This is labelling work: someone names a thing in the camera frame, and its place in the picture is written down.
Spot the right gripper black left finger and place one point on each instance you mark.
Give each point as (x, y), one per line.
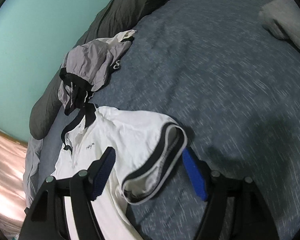
(46, 218)

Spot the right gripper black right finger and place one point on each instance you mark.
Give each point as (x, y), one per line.
(251, 217)

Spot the white polo shirt black trim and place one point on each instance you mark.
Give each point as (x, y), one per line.
(147, 146)

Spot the light grey sheet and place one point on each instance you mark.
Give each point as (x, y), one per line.
(30, 176)

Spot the pink curtain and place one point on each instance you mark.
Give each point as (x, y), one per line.
(12, 195)

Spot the grey black jacket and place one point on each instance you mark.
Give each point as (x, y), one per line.
(86, 68)

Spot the blue patterned bed cover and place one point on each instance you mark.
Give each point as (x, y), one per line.
(230, 83)

